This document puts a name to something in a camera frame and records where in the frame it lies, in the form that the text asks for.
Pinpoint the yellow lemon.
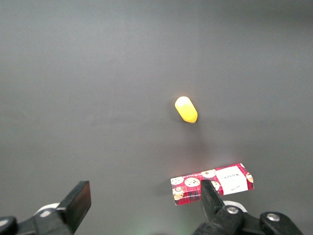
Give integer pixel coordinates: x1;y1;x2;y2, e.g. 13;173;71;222
174;96;199;124

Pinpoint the red tartan cookie box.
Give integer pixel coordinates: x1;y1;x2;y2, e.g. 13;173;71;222
170;163;254;207

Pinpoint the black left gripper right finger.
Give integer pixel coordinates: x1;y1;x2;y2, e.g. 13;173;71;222
193;180;304;235

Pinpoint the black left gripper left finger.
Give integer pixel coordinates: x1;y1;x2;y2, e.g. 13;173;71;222
0;180;92;235

